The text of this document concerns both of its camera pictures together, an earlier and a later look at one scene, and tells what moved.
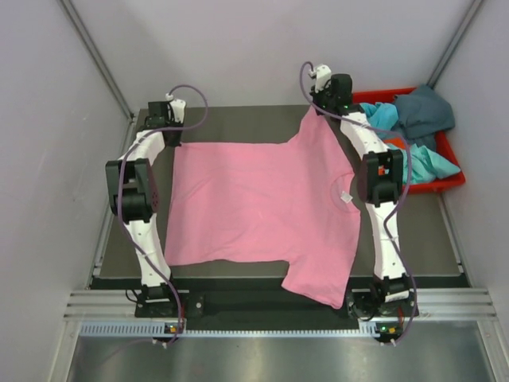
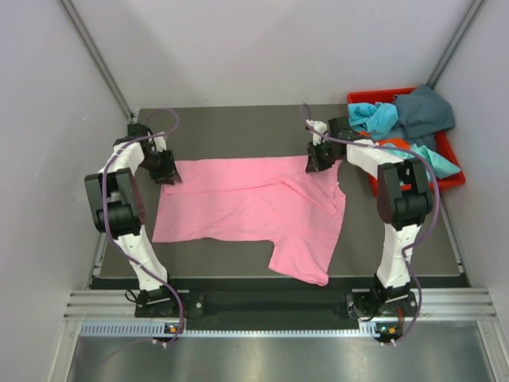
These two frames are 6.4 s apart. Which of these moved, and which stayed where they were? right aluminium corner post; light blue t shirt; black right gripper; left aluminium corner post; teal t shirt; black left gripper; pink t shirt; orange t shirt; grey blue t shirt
Moved: black left gripper; pink t shirt; black right gripper
Stayed: right aluminium corner post; left aluminium corner post; light blue t shirt; orange t shirt; teal t shirt; grey blue t shirt
